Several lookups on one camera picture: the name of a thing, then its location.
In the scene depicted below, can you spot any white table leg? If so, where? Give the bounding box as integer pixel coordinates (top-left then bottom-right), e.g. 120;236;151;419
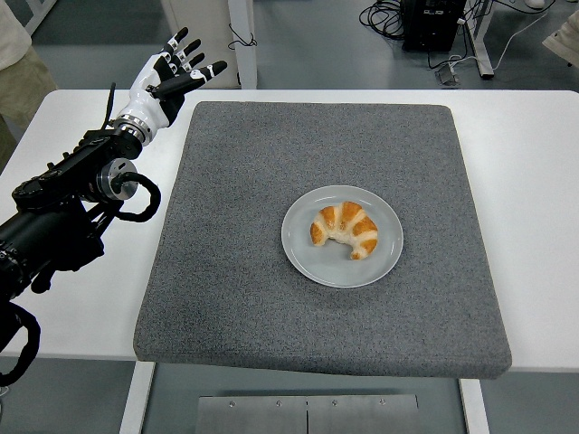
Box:
118;361;157;434
458;377;490;434

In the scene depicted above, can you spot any thin black cable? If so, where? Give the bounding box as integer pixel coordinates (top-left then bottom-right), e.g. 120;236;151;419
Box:
227;22;259;51

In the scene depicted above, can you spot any white cable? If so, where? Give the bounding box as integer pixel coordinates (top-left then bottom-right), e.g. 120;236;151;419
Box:
447;8;551;73

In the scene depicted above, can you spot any black computer tower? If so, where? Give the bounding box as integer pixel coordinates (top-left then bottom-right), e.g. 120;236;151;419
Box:
402;0;467;52

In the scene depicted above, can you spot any white upright post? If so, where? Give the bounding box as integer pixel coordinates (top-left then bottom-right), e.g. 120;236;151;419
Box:
227;0;259;90

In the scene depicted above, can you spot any white desk leg with foot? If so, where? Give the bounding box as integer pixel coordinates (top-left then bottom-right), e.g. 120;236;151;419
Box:
465;0;495;80

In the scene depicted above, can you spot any white slanted desk leg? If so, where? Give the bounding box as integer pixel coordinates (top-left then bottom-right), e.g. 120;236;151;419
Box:
20;0;59;37

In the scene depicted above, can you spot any grey foot pedal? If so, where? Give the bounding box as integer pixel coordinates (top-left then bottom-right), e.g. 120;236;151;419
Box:
433;62;462;87

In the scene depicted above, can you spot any black cable bundle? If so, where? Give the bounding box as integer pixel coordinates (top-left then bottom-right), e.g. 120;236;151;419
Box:
359;0;408;42

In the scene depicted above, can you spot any grey felt mat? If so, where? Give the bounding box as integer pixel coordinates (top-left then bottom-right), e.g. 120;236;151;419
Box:
132;100;513;380

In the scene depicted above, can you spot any person's leg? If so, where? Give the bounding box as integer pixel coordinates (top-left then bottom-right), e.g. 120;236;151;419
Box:
0;0;59;175

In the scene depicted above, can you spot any beige cabinet panel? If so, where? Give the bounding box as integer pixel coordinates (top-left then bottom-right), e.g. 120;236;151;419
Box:
160;0;241;90

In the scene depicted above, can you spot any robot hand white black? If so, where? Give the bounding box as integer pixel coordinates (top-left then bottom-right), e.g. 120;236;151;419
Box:
118;26;229;130

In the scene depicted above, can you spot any croissant bread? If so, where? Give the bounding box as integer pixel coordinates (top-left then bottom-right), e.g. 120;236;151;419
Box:
309;201;379;261

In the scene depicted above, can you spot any grey round plate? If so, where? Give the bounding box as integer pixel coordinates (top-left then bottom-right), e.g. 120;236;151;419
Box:
280;184;404;289

